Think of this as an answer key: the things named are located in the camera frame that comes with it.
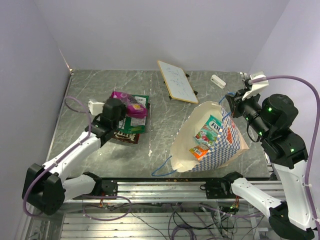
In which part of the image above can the blue checkered paper bag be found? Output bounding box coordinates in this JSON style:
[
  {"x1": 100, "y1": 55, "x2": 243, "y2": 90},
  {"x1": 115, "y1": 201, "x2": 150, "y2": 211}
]
[{"x1": 167, "y1": 101, "x2": 249, "y2": 174}]

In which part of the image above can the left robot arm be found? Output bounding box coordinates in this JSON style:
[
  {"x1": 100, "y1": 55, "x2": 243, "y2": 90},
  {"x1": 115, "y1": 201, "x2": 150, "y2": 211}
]
[{"x1": 22, "y1": 98, "x2": 127, "y2": 217}]

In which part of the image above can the brown Kettle chips bag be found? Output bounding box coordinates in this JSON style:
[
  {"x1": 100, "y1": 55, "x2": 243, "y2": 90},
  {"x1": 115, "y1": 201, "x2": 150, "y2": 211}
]
[{"x1": 113, "y1": 131, "x2": 140, "y2": 144}]

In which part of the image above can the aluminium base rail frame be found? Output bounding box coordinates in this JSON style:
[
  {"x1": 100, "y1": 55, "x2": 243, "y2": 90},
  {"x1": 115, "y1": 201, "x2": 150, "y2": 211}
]
[{"x1": 17, "y1": 178, "x2": 279, "y2": 240}]

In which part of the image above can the small yellow-framed whiteboard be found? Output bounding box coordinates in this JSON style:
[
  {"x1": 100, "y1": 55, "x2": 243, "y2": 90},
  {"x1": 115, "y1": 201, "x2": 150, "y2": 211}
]
[{"x1": 157, "y1": 60, "x2": 199, "y2": 104}]

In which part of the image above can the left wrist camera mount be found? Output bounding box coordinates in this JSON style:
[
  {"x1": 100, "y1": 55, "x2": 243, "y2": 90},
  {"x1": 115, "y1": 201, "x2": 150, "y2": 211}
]
[{"x1": 88, "y1": 99, "x2": 105, "y2": 116}]

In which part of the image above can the purple candy bag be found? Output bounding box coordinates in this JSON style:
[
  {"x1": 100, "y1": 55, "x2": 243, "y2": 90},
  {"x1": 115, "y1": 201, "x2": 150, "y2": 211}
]
[{"x1": 110, "y1": 91, "x2": 149, "y2": 119}]

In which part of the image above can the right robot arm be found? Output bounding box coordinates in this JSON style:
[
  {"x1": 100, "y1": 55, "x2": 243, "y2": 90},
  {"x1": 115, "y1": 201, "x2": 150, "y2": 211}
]
[{"x1": 200, "y1": 90, "x2": 319, "y2": 240}]

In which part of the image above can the teal Fox's candy bag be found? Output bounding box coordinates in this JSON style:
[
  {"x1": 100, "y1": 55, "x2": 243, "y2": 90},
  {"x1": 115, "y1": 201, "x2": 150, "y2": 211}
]
[{"x1": 194, "y1": 115, "x2": 222, "y2": 148}]

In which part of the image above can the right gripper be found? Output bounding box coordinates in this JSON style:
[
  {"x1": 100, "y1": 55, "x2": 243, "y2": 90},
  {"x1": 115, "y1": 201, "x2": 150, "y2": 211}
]
[{"x1": 225, "y1": 86, "x2": 271, "y2": 139}]

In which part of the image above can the orange snack packet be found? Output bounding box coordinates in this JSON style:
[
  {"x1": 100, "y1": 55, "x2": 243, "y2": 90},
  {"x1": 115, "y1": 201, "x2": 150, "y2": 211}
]
[{"x1": 189, "y1": 144, "x2": 210, "y2": 161}]

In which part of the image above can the white eraser block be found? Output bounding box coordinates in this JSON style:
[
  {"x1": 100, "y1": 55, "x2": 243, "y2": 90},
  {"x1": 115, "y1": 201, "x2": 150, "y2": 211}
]
[{"x1": 210, "y1": 74, "x2": 226, "y2": 89}]

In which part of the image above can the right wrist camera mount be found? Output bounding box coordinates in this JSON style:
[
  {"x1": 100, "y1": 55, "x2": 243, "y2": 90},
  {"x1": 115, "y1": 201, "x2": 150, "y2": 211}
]
[{"x1": 242, "y1": 71, "x2": 269, "y2": 101}]

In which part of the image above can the green snack packet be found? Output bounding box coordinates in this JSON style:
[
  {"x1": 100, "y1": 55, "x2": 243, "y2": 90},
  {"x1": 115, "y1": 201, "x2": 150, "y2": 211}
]
[{"x1": 118, "y1": 94, "x2": 150, "y2": 134}]

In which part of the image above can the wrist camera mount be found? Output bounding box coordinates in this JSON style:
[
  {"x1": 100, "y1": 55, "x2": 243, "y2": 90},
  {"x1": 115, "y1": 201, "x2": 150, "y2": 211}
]
[
  {"x1": 88, "y1": 99, "x2": 105, "y2": 116},
  {"x1": 242, "y1": 71, "x2": 269, "y2": 101}
]

